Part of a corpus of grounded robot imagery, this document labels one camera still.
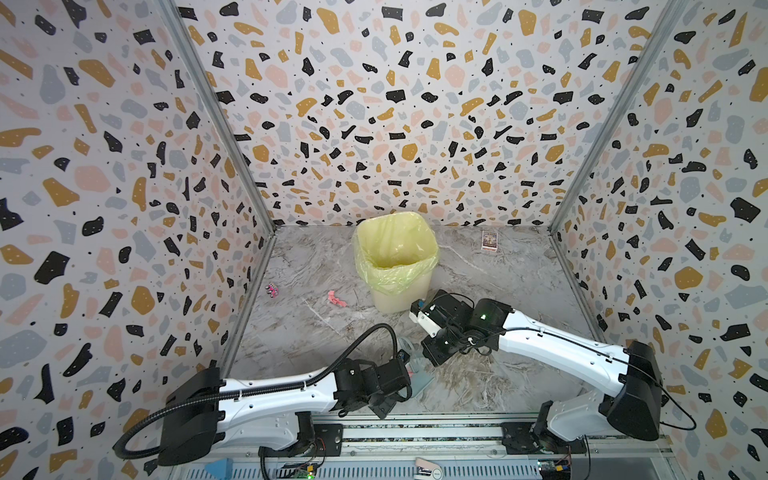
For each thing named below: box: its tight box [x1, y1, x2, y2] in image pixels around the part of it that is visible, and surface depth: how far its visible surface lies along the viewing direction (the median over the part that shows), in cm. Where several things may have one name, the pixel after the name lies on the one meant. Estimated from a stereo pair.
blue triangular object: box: [205, 458, 234, 480], surface depth 70 cm
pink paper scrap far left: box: [327, 290, 348, 308], surface depth 100 cm
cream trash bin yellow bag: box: [353, 212, 440, 313], surface depth 89 cm
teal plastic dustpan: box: [405, 362, 435, 398], surface depth 84 cm
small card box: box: [481, 230, 499, 252], surface depth 119 cm
